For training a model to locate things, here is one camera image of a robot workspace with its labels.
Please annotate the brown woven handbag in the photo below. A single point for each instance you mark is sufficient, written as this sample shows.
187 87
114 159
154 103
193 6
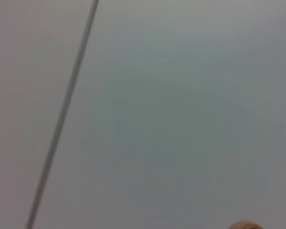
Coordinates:
245 225

